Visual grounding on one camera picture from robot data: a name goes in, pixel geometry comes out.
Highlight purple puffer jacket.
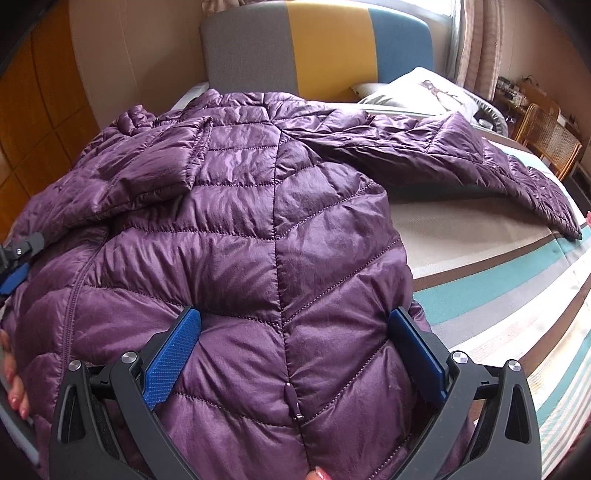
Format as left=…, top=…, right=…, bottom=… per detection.
left=0, top=90, right=583, bottom=480

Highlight person's left hand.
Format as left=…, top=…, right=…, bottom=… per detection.
left=0, top=329, right=32, bottom=420

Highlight bed with striped sheet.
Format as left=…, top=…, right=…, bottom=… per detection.
left=175, top=82, right=591, bottom=480

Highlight grey yellow blue armchair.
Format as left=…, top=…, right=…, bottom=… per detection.
left=199, top=0, right=511, bottom=137

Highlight rattan chair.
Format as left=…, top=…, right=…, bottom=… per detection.
left=514, top=104, right=583, bottom=182

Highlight orange wooden wardrobe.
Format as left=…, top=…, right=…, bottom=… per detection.
left=0, top=0, right=101, bottom=232

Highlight pink patterned curtain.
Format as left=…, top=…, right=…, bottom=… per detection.
left=455, top=0, right=507, bottom=100
left=203, top=0, right=264, bottom=16

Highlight plain pale pillow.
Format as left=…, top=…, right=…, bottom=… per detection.
left=352, top=82, right=393, bottom=106

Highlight wooden chair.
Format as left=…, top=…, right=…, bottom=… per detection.
left=517, top=79, right=563, bottom=118

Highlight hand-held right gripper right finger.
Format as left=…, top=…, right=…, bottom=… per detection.
left=389, top=307, right=542, bottom=480

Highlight cluttered wooden desk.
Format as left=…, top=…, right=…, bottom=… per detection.
left=493, top=75, right=529, bottom=112

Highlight white pillow with bird print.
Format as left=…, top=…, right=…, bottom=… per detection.
left=365, top=67, right=484, bottom=124

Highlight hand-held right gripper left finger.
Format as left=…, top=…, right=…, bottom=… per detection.
left=48, top=306, right=218, bottom=480

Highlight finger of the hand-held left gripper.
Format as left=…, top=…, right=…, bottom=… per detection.
left=0, top=232, right=45, bottom=296

